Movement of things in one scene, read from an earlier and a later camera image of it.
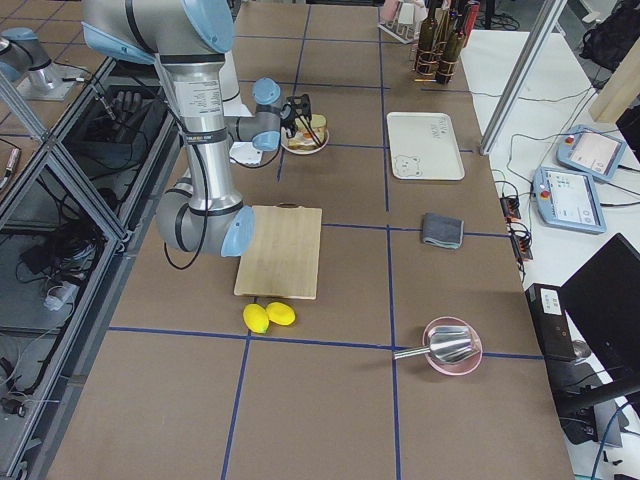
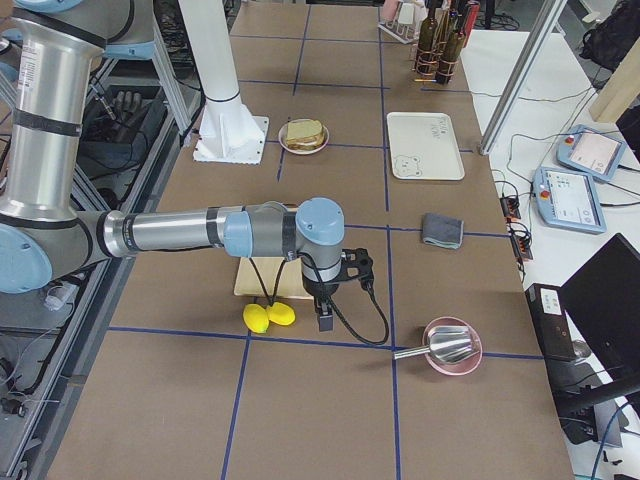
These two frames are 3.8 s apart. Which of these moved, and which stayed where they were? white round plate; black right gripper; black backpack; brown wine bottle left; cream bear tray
Moved: black right gripper
Stayed: brown wine bottle left; cream bear tray; white round plate; black backpack
